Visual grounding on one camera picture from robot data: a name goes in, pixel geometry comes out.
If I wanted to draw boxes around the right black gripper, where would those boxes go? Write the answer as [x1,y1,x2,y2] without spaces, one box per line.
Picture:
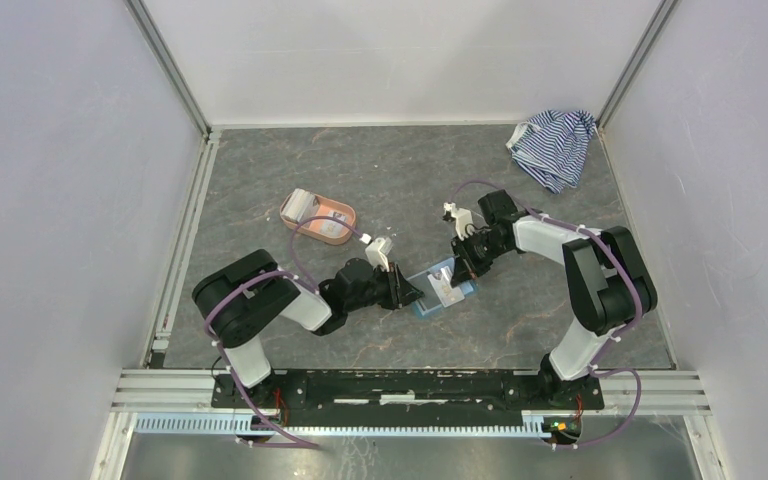
[450,230,509,287]

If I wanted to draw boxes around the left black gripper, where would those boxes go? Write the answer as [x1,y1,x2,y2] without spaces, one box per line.
[346,261,425,313]

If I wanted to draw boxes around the teal card holder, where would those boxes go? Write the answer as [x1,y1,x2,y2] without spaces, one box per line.
[408,257,476,318]

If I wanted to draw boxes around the white VIP credit card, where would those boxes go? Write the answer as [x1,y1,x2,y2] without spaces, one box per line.
[427,266,465,308]

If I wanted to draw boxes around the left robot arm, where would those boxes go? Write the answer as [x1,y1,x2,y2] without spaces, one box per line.
[191,249,424,408]

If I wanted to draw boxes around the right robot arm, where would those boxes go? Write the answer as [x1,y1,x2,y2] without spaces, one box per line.
[443,190,658,408]

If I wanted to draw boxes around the white VIP card in tray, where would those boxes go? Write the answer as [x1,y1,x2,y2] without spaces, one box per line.
[319,211,347,238]

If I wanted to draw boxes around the stack of credit cards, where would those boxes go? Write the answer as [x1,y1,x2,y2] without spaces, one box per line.
[281,188,319,224]

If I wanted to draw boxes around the pink oval tray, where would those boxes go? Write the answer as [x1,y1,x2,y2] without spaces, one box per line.
[279,188,357,245]

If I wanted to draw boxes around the blue striped cloth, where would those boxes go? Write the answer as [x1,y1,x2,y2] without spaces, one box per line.
[505,110,597,194]

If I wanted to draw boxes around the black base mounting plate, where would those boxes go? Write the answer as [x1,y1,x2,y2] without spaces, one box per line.
[211,369,605,427]

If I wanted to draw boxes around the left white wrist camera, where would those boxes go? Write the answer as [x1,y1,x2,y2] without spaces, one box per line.
[360,233,393,272]

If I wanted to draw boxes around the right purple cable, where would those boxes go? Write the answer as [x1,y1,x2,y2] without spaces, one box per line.
[448,180,644,450]

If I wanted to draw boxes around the purple cable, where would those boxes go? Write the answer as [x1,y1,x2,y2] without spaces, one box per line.
[203,215,372,448]
[448,180,644,450]

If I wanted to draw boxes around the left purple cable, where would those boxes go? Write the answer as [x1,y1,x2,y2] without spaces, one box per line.
[203,215,372,448]

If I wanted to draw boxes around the aluminium frame rail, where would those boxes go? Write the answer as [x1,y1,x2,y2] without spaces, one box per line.
[92,367,726,479]

